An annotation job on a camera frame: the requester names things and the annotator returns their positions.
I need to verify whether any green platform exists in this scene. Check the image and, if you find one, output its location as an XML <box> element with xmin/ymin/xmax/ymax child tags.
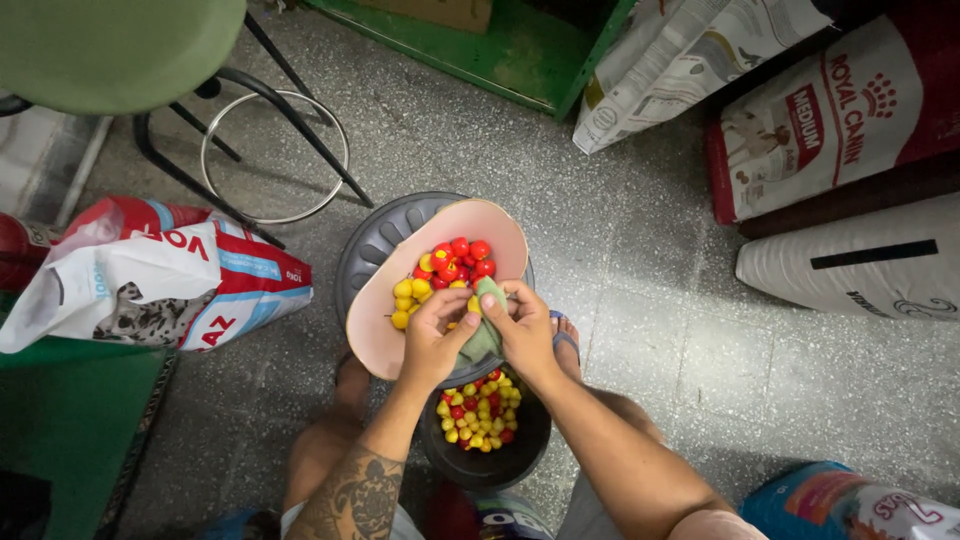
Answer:
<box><xmin>0</xmin><ymin>292</ymin><xmax>178</xmax><ymax>540</ymax></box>

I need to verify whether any dark brown shelf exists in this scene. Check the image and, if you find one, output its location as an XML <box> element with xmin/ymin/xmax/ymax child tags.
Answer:
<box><xmin>736</xmin><ymin>148</ymin><xmax>960</xmax><ymax>241</ymax></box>

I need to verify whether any heap of red yellow peppers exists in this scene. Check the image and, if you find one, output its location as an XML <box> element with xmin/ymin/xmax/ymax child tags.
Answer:
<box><xmin>389</xmin><ymin>237</ymin><xmax>498</xmax><ymax>332</ymax></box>

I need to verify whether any white grey feed bag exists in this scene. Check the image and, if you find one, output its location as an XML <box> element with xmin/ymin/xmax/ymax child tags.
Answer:
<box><xmin>572</xmin><ymin>0</ymin><xmax>835</xmax><ymax>156</ymax></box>

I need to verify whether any person's right hand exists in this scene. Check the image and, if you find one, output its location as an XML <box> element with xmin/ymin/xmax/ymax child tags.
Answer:
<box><xmin>478</xmin><ymin>279</ymin><xmax>564</xmax><ymax>388</ymax></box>

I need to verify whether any white panel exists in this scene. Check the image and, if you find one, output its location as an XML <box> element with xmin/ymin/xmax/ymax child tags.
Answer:
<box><xmin>0</xmin><ymin>93</ymin><xmax>114</xmax><ymax>228</ymax></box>

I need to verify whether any red white dog food bag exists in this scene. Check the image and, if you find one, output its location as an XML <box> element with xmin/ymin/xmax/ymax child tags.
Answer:
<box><xmin>703</xmin><ymin>0</ymin><xmax>960</xmax><ymax>226</ymax></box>

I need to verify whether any person's left hand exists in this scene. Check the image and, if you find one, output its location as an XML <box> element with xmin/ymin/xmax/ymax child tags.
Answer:
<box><xmin>397</xmin><ymin>287</ymin><xmax>483</xmax><ymax>392</ymax></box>

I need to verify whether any red blue printed bag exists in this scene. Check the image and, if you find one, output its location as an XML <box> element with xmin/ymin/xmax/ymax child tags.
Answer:
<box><xmin>426</xmin><ymin>483</ymin><xmax>558</xmax><ymax>540</ymax></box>

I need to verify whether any red sack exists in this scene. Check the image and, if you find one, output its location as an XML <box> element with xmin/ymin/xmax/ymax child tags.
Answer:
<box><xmin>0</xmin><ymin>212</ymin><xmax>65</xmax><ymax>294</ymax></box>

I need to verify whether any pile of small yellow peppers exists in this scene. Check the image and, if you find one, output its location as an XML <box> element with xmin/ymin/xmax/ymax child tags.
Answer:
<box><xmin>436</xmin><ymin>367</ymin><xmax>523</xmax><ymax>454</ymax></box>

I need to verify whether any black bucket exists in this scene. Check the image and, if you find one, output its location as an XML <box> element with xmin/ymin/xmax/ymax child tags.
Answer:
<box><xmin>418</xmin><ymin>363</ymin><xmax>553</xmax><ymax>493</ymax></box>

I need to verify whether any person's right leg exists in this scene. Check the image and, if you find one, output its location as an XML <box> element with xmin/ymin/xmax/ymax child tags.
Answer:
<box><xmin>549</xmin><ymin>313</ymin><xmax>669</xmax><ymax>445</ymax></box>

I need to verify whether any person's leg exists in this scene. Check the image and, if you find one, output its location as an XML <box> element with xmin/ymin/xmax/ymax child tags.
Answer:
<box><xmin>283</xmin><ymin>351</ymin><xmax>373</xmax><ymax>519</ymax></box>
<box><xmin>549</xmin><ymin>313</ymin><xmax>669</xmax><ymax>445</ymax></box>

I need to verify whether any green stool with black frame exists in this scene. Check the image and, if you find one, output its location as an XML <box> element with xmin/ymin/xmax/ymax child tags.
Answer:
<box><xmin>0</xmin><ymin>0</ymin><xmax>375</xmax><ymax>250</ymax></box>

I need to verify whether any green cloth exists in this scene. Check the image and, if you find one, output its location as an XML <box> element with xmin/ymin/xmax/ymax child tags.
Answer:
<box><xmin>453</xmin><ymin>275</ymin><xmax>510</xmax><ymax>371</ymax></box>

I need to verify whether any blue flip-flop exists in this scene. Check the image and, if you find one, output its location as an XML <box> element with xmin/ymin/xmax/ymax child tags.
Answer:
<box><xmin>548</xmin><ymin>309</ymin><xmax>582</xmax><ymax>357</ymax></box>

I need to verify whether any green metal shelf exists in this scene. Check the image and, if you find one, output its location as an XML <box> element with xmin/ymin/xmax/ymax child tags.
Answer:
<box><xmin>303</xmin><ymin>0</ymin><xmax>639</xmax><ymax>123</ymax></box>

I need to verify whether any blue colourful feed bag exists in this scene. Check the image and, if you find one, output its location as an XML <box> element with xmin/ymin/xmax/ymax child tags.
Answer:
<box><xmin>738</xmin><ymin>460</ymin><xmax>960</xmax><ymax>540</ymax></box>

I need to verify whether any person's left leg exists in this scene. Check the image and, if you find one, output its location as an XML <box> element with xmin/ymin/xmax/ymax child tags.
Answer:
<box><xmin>283</xmin><ymin>351</ymin><xmax>373</xmax><ymax>519</ymax></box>

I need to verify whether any pink bowl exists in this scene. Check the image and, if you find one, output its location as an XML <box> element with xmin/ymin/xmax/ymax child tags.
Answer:
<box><xmin>345</xmin><ymin>198</ymin><xmax>530</xmax><ymax>381</ymax></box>

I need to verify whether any white sack with black stripe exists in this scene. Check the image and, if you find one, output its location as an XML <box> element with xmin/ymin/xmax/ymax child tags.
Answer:
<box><xmin>735</xmin><ymin>191</ymin><xmax>960</xmax><ymax>324</ymax></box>

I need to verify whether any white red pet food bag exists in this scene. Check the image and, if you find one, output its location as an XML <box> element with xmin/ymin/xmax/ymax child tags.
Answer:
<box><xmin>0</xmin><ymin>196</ymin><xmax>315</xmax><ymax>355</ymax></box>

